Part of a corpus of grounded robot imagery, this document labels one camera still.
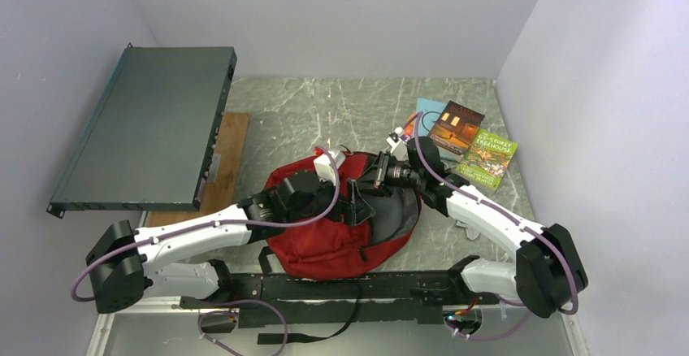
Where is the dark grey rack server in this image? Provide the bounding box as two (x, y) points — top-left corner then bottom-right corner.
(46, 46), (237, 218)

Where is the wooden board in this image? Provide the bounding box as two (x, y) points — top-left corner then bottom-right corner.
(139, 112), (249, 227)

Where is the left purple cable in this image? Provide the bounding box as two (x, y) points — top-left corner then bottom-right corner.
(71, 145), (342, 356)

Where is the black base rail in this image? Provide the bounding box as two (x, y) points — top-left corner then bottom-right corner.
(177, 270), (501, 328)

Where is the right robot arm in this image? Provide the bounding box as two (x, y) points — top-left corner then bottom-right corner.
(357, 136), (588, 318)

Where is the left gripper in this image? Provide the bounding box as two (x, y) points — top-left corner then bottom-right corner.
(286, 170), (374, 225)

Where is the light blue booklet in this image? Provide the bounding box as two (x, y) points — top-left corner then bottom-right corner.
(416, 98), (447, 136)

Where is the green Treehouse book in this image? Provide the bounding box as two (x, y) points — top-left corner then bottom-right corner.
(456, 128), (518, 190)

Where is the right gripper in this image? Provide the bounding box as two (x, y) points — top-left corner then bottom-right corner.
(356, 150), (425, 198)

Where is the orange handled adjustable wrench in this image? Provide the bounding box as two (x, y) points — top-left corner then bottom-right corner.
(454, 220), (481, 241)

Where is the purple Roald Dahl book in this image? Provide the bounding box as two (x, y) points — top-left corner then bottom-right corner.
(402, 113), (418, 128)

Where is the dark house cover book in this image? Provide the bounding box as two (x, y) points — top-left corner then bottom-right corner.
(427, 101), (485, 161)

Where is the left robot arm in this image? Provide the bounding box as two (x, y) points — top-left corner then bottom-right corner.
(71, 150), (375, 314)

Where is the red backpack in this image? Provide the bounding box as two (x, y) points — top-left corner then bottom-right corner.
(259, 152), (422, 281)

